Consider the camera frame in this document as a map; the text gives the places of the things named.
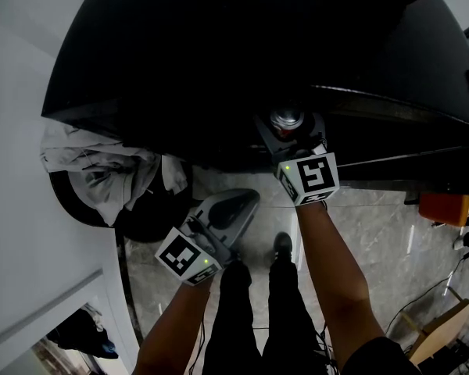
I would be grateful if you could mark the person's left forearm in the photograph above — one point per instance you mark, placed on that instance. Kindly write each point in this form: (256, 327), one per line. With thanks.
(172, 326)

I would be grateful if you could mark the person's right forearm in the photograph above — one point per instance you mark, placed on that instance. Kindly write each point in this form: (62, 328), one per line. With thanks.
(332, 272)

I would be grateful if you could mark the person's black sleeve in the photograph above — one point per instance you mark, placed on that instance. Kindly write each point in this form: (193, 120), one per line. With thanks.
(379, 359)

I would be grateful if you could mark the person's black shoe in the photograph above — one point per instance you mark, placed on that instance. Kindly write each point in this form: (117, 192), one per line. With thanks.
(283, 246)

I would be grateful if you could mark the orange box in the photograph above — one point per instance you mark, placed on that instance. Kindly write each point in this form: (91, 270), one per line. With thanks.
(443, 209)

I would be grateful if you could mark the silver drink can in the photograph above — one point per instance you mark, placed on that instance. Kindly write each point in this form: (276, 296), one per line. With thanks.
(285, 122)

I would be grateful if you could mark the black round basket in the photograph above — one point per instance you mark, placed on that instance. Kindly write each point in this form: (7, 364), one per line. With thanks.
(148, 225)

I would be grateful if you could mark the black fridge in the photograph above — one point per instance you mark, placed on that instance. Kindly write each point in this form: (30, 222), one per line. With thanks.
(203, 61)

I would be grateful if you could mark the pile of white cloth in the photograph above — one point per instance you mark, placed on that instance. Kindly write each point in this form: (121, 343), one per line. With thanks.
(97, 170)

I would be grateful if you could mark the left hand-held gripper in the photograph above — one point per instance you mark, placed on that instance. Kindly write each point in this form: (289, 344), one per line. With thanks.
(180, 254)

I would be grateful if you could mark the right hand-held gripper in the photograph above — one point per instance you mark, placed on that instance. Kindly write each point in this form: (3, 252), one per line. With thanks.
(314, 176)

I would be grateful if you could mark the person's black trousers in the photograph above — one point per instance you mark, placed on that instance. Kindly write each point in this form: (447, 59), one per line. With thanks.
(234, 326)

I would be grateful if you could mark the white cabinet with glass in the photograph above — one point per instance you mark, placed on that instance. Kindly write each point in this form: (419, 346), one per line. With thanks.
(43, 326)

